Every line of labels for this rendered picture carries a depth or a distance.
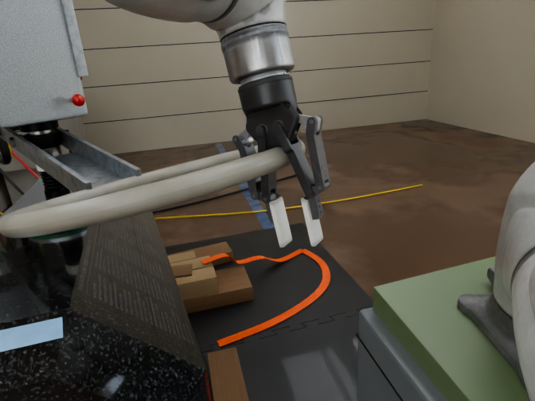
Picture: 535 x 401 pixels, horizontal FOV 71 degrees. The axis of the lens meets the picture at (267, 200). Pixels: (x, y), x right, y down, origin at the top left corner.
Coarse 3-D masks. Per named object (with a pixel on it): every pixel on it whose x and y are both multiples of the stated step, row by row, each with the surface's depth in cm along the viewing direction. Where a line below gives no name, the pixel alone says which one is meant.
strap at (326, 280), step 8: (216, 256) 212; (224, 256) 212; (256, 256) 230; (288, 256) 247; (312, 256) 245; (320, 264) 235; (328, 272) 226; (328, 280) 218; (320, 288) 211; (312, 296) 205; (304, 304) 199; (288, 312) 194; (296, 312) 193; (272, 320) 189; (280, 320) 188; (256, 328) 184; (264, 328) 183; (232, 336) 180; (240, 336) 179; (248, 336) 179; (224, 344) 175
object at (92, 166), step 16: (0, 128) 116; (16, 128) 120; (16, 144) 108; (32, 144) 98; (64, 144) 112; (80, 144) 102; (32, 160) 100; (48, 160) 90; (64, 160) 101; (80, 160) 101; (96, 160) 98; (112, 160) 90; (64, 176) 84; (80, 176) 79; (96, 176) 91; (112, 176) 91; (128, 176) 87
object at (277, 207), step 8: (272, 200) 55; (280, 200) 56; (272, 208) 54; (280, 208) 55; (272, 216) 55; (280, 216) 55; (280, 224) 55; (288, 224) 57; (280, 232) 55; (288, 232) 57; (280, 240) 55; (288, 240) 56
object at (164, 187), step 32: (224, 160) 84; (256, 160) 47; (288, 160) 52; (96, 192) 77; (128, 192) 41; (160, 192) 41; (192, 192) 42; (0, 224) 48; (32, 224) 43; (64, 224) 42
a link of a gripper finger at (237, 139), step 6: (234, 138) 54; (240, 138) 54; (240, 144) 54; (252, 144) 56; (240, 150) 54; (246, 150) 54; (252, 150) 55; (240, 156) 55; (246, 156) 54; (252, 180) 55; (258, 180) 56; (252, 186) 55; (258, 186) 57; (252, 192) 55; (258, 192) 55; (252, 198) 56; (258, 198) 56
